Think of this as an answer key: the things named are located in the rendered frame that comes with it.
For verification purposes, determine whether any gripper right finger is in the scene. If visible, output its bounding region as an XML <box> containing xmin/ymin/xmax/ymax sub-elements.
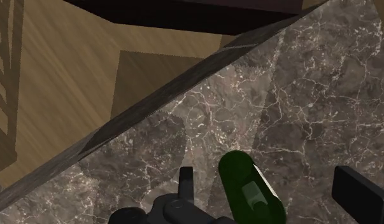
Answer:
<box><xmin>331</xmin><ymin>165</ymin><xmax>384</xmax><ymax>224</ymax></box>

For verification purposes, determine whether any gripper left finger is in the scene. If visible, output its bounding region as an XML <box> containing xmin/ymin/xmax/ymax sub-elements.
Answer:
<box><xmin>108</xmin><ymin>166</ymin><xmax>218</xmax><ymax>224</ymax></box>

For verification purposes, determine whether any dark green bottle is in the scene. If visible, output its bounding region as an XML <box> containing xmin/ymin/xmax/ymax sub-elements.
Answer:
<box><xmin>218</xmin><ymin>150</ymin><xmax>287</xmax><ymax>224</ymax></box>

